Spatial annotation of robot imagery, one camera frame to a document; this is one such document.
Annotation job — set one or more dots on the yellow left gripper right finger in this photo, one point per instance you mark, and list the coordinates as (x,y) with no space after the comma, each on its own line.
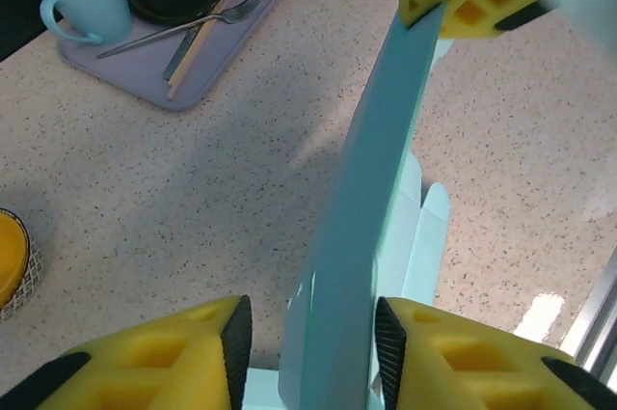
(482,366)

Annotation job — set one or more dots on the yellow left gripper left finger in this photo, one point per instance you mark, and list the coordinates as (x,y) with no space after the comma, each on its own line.
(144,366)

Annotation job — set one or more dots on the light blue paper box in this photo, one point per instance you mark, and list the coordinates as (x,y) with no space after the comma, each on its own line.
(366,188)

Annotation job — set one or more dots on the orange patterned bowl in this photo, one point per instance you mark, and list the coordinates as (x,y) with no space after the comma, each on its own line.
(14,260)

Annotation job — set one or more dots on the metal fork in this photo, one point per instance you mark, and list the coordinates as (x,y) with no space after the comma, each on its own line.
(236,12)

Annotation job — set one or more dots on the lavender tray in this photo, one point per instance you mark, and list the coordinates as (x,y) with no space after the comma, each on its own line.
(144,67)

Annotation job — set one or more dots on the aluminium front rail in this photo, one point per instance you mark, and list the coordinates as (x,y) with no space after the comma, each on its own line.
(600,313)

